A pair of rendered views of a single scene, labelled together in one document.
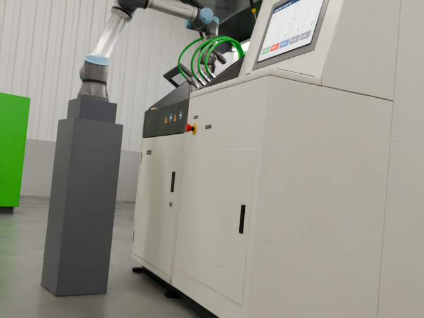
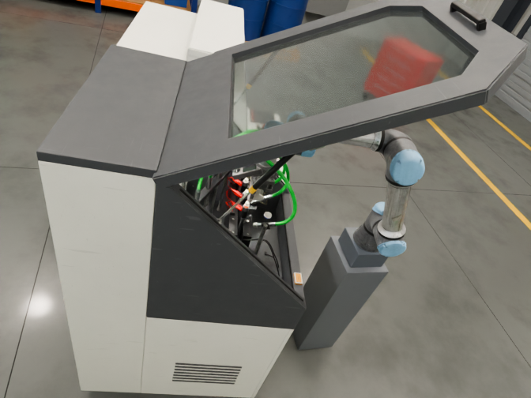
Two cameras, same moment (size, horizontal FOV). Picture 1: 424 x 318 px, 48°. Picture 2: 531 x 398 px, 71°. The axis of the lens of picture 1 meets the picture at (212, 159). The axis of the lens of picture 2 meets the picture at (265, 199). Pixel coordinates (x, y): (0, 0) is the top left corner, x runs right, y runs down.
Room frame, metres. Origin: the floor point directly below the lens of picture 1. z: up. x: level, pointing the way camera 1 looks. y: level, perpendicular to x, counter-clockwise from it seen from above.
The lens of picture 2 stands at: (3.75, 0.31, 2.12)
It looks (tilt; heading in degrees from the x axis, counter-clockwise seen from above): 40 degrees down; 190
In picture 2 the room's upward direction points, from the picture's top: 19 degrees clockwise
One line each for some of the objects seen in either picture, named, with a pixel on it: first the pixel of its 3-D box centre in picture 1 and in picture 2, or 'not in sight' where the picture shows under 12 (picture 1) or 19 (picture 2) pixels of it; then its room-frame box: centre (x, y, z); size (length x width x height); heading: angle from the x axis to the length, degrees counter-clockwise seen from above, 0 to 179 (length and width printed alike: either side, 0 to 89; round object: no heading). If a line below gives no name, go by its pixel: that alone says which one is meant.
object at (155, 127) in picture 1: (166, 121); (286, 249); (2.55, 0.26, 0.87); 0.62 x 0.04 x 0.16; 25
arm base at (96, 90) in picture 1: (93, 91); (371, 234); (2.28, 0.60, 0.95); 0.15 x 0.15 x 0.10
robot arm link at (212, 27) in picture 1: (211, 27); not in sight; (2.64, 0.07, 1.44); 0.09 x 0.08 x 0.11; 113
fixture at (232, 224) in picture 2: not in sight; (237, 219); (2.54, 0.00, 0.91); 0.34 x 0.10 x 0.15; 25
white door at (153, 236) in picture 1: (155, 199); not in sight; (2.54, 0.28, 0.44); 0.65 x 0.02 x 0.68; 25
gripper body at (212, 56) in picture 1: (208, 54); (263, 174); (2.64, 0.08, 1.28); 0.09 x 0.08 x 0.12; 115
